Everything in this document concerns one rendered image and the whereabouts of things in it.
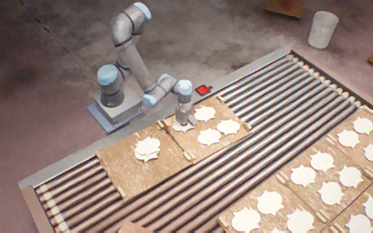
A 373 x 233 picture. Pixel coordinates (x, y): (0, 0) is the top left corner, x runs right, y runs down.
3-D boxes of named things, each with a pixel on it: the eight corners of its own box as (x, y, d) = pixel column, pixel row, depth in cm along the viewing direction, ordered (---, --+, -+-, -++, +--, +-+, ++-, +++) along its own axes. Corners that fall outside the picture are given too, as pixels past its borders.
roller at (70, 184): (40, 199, 167) (37, 194, 163) (293, 61, 249) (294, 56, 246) (44, 206, 164) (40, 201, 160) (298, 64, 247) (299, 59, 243)
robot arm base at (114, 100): (95, 99, 203) (91, 87, 196) (113, 86, 211) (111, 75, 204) (111, 112, 197) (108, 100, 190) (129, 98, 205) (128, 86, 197)
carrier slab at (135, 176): (95, 154, 181) (94, 152, 180) (158, 123, 198) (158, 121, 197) (125, 202, 162) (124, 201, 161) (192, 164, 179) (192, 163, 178)
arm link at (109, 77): (95, 88, 196) (91, 71, 186) (112, 76, 203) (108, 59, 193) (109, 97, 191) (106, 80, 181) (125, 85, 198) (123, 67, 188)
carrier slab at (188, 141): (161, 122, 198) (161, 120, 197) (217, 97, 214) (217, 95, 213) (193, 164, 179) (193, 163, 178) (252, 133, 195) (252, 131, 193)
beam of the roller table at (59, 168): (20, 188, 173) (17, 181, 168) (284, 50, 261) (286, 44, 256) (26, 199, 168) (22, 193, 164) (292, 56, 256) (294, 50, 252)
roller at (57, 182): (36, 192, 169) (34, 187, 166) (288, 57, 252) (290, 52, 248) (40, 199, 167) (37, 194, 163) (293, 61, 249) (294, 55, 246)
